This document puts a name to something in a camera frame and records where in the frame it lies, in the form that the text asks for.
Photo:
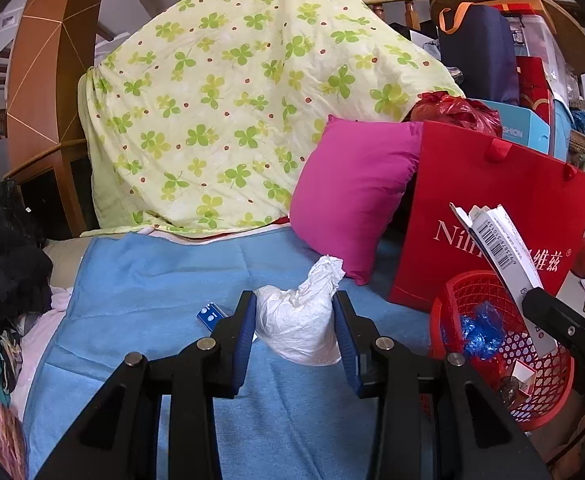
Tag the pink pillow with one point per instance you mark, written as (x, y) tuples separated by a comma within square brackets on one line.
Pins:
[(352, 195)]

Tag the brown wooden pillar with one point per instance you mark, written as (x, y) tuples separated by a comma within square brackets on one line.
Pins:
[(42, 85)]

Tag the black lace cloth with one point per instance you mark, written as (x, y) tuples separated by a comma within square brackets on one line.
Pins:
[(2, 260)]

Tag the red shopping bag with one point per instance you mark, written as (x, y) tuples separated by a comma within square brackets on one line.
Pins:
[(452, 175)]

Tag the blue plastic bag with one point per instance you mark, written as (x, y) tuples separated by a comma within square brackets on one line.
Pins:
[(479, 327)]

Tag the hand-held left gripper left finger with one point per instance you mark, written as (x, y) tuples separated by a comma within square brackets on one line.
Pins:
[(245, 350)]

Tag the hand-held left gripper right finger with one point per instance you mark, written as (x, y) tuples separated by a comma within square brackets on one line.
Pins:
[(347, 350)]

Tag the knotted red plastic bag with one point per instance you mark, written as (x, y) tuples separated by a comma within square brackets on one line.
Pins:
[(452, 110)]

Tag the blue and silver packet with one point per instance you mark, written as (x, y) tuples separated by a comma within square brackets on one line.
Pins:
[(210, 316)]

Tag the round woven tray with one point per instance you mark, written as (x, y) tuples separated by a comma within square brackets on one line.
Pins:
[(567, 25)]

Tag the blue plastic bin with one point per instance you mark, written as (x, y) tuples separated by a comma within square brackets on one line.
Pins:
[(563, 127)]

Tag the red mesh basket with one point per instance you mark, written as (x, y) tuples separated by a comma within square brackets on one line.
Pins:
[(450, 300)]

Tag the green clover print quilt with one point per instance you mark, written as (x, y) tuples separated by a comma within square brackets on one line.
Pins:
[(222, 85)]

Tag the clear plastic storage box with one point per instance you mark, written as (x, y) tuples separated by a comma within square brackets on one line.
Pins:
[(542, 45)]

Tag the light blue blanket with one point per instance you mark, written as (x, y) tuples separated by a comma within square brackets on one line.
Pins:
[(147, 285)]

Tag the white carton with blue print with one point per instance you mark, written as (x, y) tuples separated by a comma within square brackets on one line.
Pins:
[(512, 260)]

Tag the light blue cardboard box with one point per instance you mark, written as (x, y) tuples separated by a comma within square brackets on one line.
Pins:
[(522, 125)]

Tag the white plastic bag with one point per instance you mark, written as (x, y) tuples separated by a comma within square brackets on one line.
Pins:
[(297, 325)]

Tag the red gift box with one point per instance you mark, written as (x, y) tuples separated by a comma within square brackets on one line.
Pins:
[(534, 82)]

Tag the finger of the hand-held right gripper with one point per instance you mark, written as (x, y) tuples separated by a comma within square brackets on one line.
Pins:
[(567, 320)]

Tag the grey plastic bag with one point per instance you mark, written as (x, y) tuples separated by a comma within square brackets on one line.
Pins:
[(508, 390)]

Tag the orange scarf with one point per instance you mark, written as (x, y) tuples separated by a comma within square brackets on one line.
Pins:
[(0, 440)]

